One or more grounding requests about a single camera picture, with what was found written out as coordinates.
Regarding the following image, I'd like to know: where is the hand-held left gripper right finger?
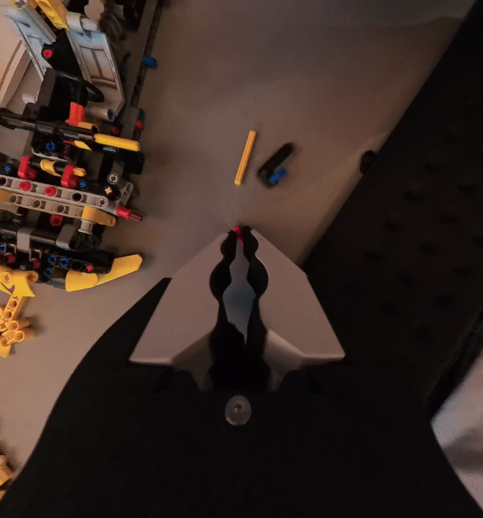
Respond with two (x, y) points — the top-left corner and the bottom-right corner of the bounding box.
(242, 226), (346, 391)

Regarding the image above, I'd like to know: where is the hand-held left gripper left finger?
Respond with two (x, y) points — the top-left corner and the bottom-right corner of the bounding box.
(129, 231), (238, 391)

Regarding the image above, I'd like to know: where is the black lego connector blue pin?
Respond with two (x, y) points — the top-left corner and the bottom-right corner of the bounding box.
(257, 142), (295, 189)

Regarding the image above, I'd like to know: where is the yellow lego axle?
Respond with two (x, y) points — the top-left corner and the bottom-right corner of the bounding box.
(234, 129), (257, 186)

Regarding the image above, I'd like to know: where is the pile of yellow lego pieces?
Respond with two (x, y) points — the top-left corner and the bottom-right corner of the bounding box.
(0, 295), (37, 518)

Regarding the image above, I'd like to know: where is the lego car chassis model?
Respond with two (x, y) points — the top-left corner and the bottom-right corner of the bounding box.
(0, 0), (159, 298)

